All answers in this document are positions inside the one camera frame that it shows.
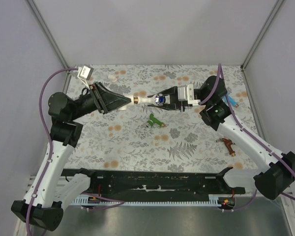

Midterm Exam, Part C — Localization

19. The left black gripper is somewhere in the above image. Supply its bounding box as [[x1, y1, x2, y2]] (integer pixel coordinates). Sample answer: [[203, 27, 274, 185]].
[[70, 82, 132, 120]]

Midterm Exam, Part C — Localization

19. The white chrome faucet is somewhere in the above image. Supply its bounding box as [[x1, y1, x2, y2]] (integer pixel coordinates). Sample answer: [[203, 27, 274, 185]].
[[133, 93, 166, 106]]

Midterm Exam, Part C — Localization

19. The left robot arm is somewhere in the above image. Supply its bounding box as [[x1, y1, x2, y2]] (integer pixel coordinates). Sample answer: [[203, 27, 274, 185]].
[[11, 82, 134, 232]]

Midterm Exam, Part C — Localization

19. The white pipe elbow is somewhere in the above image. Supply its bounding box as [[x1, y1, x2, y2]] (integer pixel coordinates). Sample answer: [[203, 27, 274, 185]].
[[108, 75, 118, 82]]

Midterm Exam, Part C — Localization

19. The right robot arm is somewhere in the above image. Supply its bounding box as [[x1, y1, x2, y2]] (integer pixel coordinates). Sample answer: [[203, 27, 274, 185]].
[[148, 76, 295, 200]]

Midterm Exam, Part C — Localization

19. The green faucet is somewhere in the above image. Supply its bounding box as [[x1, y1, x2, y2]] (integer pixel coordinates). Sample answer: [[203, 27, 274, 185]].
[[146, 113, 166, 128]]

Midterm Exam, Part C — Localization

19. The floral table mat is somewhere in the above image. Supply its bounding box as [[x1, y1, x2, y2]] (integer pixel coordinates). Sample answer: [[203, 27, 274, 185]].
[[65, 65, 256, 173]]

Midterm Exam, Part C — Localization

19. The blue faucet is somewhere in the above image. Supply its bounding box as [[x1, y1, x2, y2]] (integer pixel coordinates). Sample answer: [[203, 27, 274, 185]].
[[228, 95, 238, 108]]

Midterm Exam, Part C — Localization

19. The brown faucet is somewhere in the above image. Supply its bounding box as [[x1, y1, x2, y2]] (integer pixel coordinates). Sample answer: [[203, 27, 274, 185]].
[[216, 138, 236, 156]]

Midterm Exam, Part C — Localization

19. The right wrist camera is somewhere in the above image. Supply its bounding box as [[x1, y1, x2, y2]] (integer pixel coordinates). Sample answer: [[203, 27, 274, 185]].
[[177, 84, 200, 106]]

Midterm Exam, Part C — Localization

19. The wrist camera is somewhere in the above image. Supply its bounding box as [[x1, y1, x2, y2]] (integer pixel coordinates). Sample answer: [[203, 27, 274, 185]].
[[177, 84, 200, 106], [77, 65, 93, 81]]

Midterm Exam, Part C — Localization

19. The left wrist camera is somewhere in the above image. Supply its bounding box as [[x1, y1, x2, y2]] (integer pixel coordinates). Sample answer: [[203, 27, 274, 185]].
[[77, 65, 93, 81]]

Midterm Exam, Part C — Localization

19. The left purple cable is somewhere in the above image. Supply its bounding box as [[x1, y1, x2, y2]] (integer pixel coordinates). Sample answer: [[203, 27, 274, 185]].
[[26, 68, 125, 236]]

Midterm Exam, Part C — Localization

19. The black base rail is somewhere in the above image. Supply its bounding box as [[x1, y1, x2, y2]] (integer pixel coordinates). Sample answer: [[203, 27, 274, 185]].
[[66, 168, 246, 201]]

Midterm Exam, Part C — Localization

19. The white slotted cable duct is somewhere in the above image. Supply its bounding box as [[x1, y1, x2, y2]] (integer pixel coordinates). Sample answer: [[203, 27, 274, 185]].
[[68, 194, 223, 207]]

